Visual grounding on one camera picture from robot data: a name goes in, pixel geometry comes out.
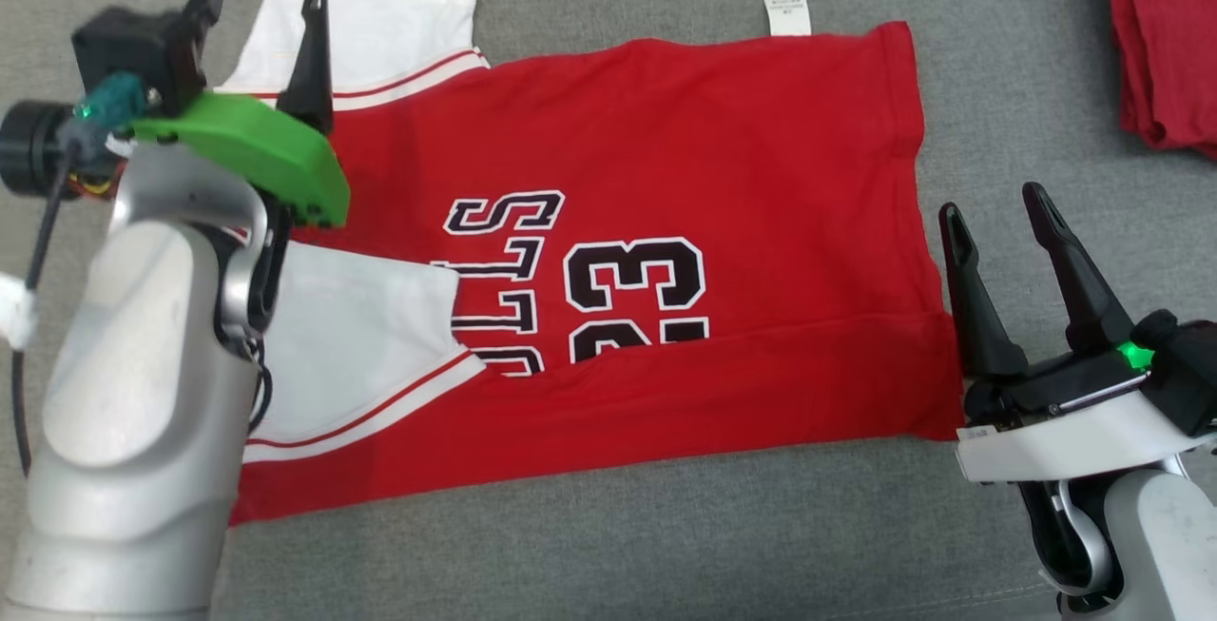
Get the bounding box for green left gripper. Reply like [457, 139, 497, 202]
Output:
[130, 0, 352, 229]

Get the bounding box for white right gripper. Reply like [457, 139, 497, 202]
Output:
[937, 181, 1217, 485]

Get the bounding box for red shorts with white stripe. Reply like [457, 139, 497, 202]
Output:
[1105, 0, 1217, 162]

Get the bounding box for red jersey with white sleeves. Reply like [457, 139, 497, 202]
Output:
[213, 0, 967, 528]

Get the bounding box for white tape label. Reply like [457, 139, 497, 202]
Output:
[0, 270, 40, 352]

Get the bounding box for grey fabric sofa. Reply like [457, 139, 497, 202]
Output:
[0, 0, 1217, 621]

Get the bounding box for black left cable teal plug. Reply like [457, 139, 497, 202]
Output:
[10, 70, 155, 475]

